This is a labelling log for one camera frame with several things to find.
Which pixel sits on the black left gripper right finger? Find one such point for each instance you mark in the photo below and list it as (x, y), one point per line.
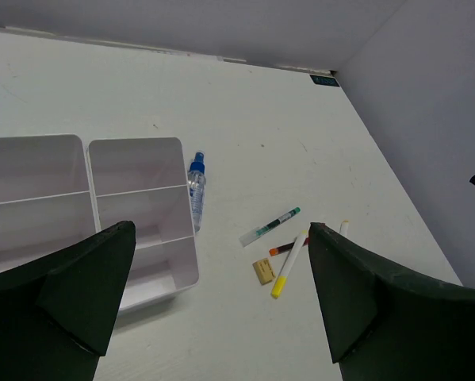
(384, 321)

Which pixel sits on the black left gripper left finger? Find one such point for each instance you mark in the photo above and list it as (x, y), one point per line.
(57, 313)

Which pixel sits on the white marker yellow cap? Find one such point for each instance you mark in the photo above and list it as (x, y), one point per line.
(288, 264)

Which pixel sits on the left white divided organizer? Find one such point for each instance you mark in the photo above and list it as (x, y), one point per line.
(45, 199)

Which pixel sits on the white divided organizer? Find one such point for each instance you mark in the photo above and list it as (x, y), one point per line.
(143, 180)
(45, 199)

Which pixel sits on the tan eraser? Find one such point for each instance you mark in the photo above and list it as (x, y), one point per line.
(264, 271)

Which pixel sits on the red pen orange cap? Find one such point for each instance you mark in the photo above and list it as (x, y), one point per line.
(281, 249)

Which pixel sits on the green gel pen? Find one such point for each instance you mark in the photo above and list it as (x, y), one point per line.
(256, 233)

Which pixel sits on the right white divided organizer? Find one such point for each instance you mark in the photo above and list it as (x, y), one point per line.
(143, 180)

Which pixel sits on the blue cap spray bottle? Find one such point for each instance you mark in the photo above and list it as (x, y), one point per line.
(196, 182)

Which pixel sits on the dark corner label right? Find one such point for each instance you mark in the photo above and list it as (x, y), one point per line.
(327, 81)

